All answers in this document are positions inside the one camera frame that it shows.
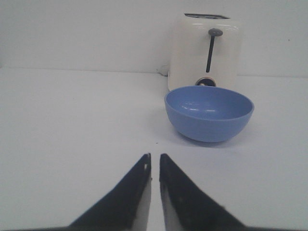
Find blue plastic bowl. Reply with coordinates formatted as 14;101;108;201
165;86;254;142

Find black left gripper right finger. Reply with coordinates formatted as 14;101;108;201
159;153;246;229

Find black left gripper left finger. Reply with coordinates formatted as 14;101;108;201
68;153;152;229

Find white two-slot toaster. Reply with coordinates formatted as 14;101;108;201
168;13;243;90

